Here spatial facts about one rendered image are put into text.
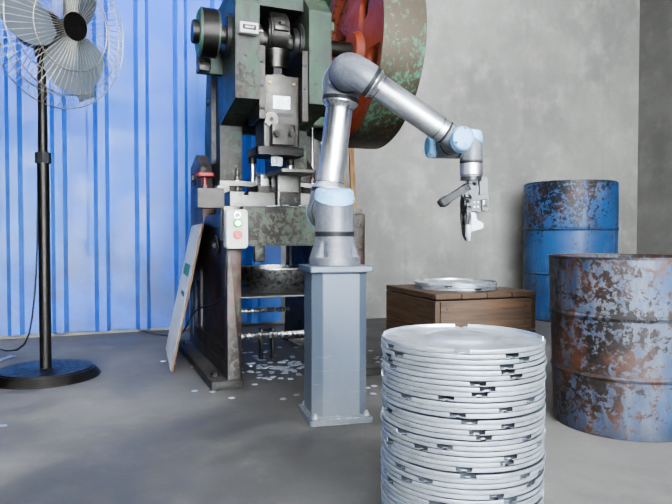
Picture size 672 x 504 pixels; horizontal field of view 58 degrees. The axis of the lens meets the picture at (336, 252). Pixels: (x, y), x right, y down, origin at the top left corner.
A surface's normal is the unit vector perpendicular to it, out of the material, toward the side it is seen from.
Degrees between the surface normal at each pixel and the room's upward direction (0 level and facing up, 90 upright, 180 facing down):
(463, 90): 90
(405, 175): 90
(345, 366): 90
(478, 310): 90
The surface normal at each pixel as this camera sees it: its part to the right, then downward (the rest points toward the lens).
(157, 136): 0.37, 0.03
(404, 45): 0.36, 0.25
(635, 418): -0.25, 0.07
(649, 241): -0.93, 0.01
